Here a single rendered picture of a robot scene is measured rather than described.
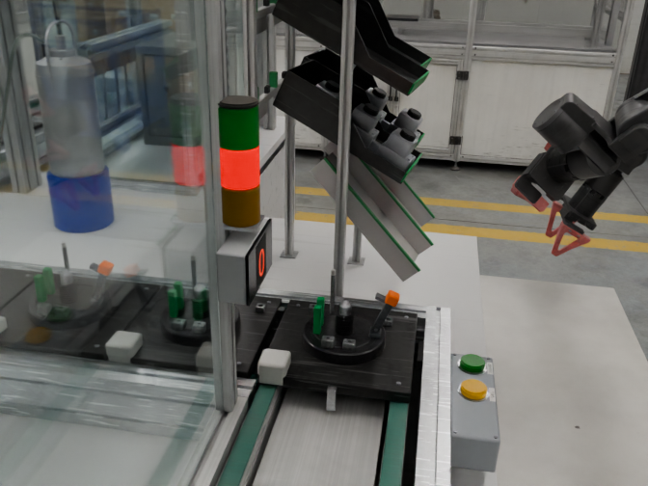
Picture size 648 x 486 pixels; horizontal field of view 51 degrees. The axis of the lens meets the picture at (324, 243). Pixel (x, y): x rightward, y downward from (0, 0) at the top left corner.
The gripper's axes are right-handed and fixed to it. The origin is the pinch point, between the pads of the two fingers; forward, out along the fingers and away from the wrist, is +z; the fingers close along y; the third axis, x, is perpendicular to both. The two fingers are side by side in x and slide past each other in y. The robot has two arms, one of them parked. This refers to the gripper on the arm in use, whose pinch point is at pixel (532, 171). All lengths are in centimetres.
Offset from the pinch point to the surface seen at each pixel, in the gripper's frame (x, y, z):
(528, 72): 66, -198, 319
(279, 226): -19, 26, 79
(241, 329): -19, 52, 13
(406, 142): -18.1, 7.8, 11.1
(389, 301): -5.5, 33.5, -0.8
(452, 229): 79, -64, 270
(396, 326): 1.5, 34.5, 8.9
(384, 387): 1.0, 44.7, -5.8
